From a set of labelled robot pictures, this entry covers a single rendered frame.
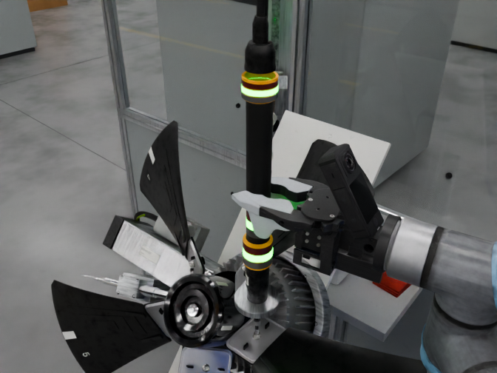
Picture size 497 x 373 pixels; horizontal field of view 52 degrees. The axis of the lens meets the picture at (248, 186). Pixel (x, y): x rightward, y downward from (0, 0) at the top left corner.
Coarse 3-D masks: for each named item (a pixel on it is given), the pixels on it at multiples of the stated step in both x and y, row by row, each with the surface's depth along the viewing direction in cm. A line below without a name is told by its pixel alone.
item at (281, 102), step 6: (276, 72) 128; (282, 72) 128; (282, 78) 126; (282, 84) 122; (282, 90) 120; (282, 96) 121; (276, 102) 122; (282, 102) 122; (276, 108) 123; (282, 108) 123; (276, 114) 124; (282, 114) 124
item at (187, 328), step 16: (224, 272) 93; (176, 288) 85; (192, 288) 84; (208, 288) 82; (224, 288) 83; (176, 304) 84; (208, 304) 81; (224, 304) 80; (176, 320) 84; (192, 320) 83; (208, 320) 81; (224, 320) 80; (240, 320) 84; (176, 336) 82; (192, 336) 82; (208, 336) 79; (224, 336) 82
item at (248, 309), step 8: (240, 288) 79; (272, 288) 79; (240, 296) 78; (272, 296) 78; (240, 304) 76; (248, 304) 76; (256, 304) 76; (264, 304) 76; (272, 304) 76; (240, 312) 76; (248, 312) 75; (256, 312) 75; (264, 312) 75; (272, 312) 76
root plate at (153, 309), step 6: (150, 306) 90; (156, 306) 90; (162, 306) 90; (150, 312) 92; (156, 312) 91; (156, 318) 92; (162, 318) 92; (162, 324) 93; (162, 330) 94; (168, 336) 94
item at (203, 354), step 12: (204, 348) 86; (180, 360) 85; (192, 360) 85; (204, 360) 86; (216, 360) 87; (228, 360) 87; (180, 372) 84; (192, 372) 85; (204, 372) 86; (216, 372) 86; (228, 372) 87
